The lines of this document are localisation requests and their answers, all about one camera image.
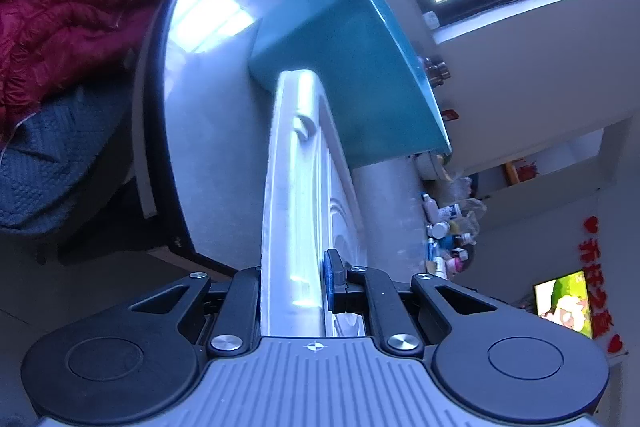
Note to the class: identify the red blanket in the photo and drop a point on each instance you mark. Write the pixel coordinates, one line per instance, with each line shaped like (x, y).
(65, 27)

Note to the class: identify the red wall decoration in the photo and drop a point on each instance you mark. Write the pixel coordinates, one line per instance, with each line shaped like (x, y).
(600, 282)

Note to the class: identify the red box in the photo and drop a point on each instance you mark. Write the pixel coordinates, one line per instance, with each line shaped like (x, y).
(450, 115)

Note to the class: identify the white plastic box lid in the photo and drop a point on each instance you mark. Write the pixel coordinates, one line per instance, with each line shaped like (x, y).
(292, 187)

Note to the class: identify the white bottle with blue label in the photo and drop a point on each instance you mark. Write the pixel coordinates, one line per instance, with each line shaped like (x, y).
(450, 211)

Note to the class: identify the television screen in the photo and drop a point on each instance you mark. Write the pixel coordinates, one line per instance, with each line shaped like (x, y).
(565, 304)

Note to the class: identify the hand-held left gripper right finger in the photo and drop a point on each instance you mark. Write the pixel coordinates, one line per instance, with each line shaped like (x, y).
(330, 279)

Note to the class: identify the blue ointment tube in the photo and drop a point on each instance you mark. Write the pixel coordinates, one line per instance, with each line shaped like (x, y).
(431, 247)

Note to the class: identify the plain white bottle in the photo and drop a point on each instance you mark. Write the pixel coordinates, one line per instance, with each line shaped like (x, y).
(429, 206)

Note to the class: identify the wide white medicine bottle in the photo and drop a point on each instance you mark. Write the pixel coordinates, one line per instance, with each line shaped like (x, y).
(441, 229)

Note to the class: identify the clear plastic bag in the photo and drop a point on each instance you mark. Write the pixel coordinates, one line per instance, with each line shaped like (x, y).
(472, 212)

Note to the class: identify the brown syrup bottle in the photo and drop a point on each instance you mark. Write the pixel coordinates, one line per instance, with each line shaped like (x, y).
(462, 239)

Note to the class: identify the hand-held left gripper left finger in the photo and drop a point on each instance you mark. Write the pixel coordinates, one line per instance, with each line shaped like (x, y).
(245, 294)

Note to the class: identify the dark blue blanket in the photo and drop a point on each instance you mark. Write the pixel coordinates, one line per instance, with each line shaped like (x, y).
(50, 167)

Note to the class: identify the grey desktop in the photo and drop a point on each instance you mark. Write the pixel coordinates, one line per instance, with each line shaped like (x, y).
(215, 132)

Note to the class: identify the teal plastic storage box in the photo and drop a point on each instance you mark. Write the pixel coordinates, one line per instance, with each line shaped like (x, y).
(350, 72)

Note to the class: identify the pink jar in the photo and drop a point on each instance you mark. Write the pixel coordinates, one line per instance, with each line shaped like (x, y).
(454, 266)

